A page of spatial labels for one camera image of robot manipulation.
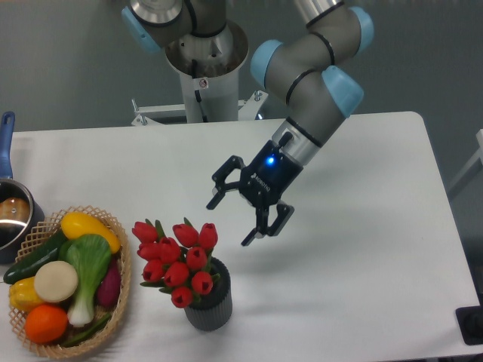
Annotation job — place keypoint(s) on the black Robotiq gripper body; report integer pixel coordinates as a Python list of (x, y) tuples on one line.
[(265, 179)]

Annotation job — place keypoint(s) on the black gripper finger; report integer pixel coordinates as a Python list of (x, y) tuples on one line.
[(221, 186), (263, 228)]

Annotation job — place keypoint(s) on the red tulip bouquet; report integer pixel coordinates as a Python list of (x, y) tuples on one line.
[(181, 266)]

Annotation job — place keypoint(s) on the green bok choy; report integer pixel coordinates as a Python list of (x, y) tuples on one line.
[(90, 256)]

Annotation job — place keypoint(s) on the beige round bun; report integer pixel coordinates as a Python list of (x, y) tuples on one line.
[(55, 281)]

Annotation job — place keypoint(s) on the purple sweet potato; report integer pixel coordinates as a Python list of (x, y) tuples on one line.
[(109, 289)]

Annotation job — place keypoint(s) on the green chili pepper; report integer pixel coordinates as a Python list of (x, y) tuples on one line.
[(79, 338)]

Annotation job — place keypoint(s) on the white frame at right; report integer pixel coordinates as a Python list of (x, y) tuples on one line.
[(467, 172)]

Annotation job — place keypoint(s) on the woven wicker basket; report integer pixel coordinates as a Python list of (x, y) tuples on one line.
[(39, 234)]

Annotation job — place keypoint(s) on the dark grey ribbed vase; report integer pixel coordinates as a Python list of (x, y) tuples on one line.
[(215, 309)]

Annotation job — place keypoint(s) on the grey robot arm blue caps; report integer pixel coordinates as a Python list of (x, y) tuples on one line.
[(304, 75)]

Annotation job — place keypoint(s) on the yellow bell pepper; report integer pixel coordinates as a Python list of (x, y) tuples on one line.
[(22, 295)]

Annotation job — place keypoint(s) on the orange fruit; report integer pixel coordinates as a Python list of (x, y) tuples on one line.
[(46, 323)]

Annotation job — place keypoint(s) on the green cucumber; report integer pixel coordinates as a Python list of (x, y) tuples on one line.
[(31, 263)]

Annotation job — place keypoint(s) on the yellow squash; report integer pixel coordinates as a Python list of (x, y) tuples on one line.
[(76, 224)]

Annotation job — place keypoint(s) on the black device at table edge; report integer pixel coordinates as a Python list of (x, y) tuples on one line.
[(470, 324)]

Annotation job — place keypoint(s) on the blue handled saucepan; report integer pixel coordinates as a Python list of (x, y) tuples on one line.
[(19, 210)]

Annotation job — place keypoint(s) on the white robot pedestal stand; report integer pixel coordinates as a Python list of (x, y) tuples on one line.
[(208, 70)]

